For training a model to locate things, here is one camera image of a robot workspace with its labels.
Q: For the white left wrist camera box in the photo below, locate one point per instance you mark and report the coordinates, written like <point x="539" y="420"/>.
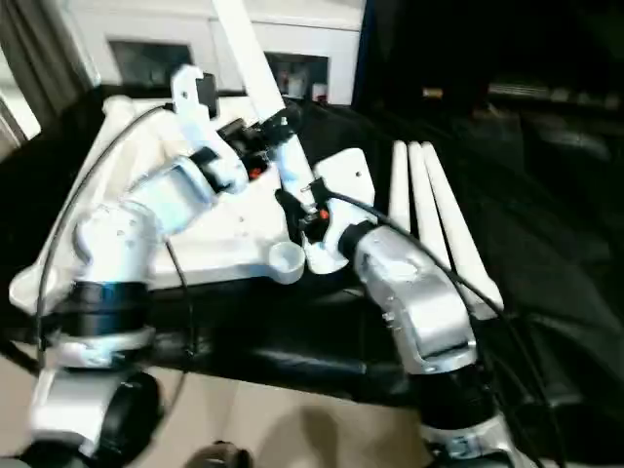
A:
<point x="187" y="86"/>

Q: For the white plastic table top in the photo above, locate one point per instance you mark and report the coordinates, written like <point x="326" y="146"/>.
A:
<point x="249" y="234"/>

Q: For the silver metal rail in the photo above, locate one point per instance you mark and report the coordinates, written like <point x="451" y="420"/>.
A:
<point x="556" y="95"/>

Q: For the grey curtain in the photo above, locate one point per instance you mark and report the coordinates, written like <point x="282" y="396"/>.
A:
<point x="39" y="58"/>

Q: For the white plastic table leg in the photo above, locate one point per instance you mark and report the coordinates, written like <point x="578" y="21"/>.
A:
<point x="458" y="234"/>
<point x="421" y="195"/>
<point x="249" y="49"/>
<point x="399" y="185"/>

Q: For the black work mat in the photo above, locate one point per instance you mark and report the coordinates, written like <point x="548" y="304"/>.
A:
<point x="556" y="214"/>

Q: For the black folding table stand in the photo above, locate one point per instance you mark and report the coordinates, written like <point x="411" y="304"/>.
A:
<point x="15" y="359"/>

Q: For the white glass-door cabinet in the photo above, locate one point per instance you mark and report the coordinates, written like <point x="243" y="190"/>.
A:
<point x="156" y="29"/>

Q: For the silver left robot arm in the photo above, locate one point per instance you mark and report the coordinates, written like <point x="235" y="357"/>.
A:
<point x="117" y="244"/>

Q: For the dark robot left foot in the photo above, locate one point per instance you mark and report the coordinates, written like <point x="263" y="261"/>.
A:
<point x="216" y="456"/>

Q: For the small yellow label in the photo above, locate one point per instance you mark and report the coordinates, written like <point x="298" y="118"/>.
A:
<point x="431" y="93"/>

